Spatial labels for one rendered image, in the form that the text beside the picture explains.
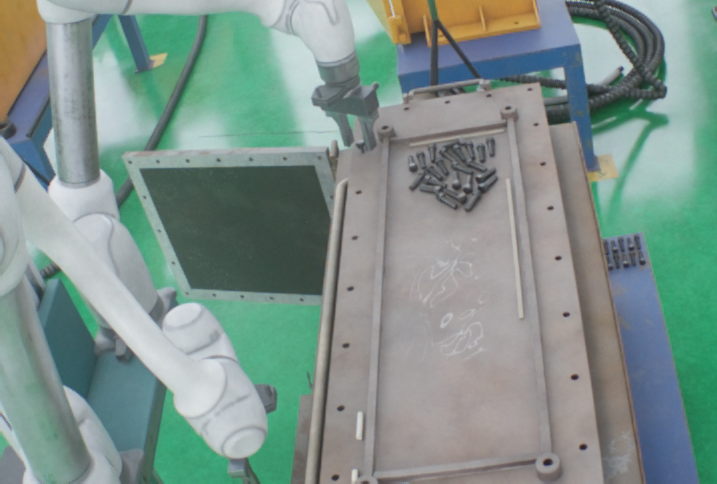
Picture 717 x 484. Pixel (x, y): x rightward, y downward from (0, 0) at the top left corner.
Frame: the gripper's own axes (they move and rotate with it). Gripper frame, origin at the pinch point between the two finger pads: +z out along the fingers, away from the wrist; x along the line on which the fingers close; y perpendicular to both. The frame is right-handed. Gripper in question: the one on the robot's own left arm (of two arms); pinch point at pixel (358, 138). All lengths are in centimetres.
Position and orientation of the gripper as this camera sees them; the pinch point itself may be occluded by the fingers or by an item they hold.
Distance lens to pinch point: 224.1
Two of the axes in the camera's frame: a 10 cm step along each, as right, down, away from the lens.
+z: 2.2, 7.9, 5.8
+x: -8.3, -1.7, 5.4
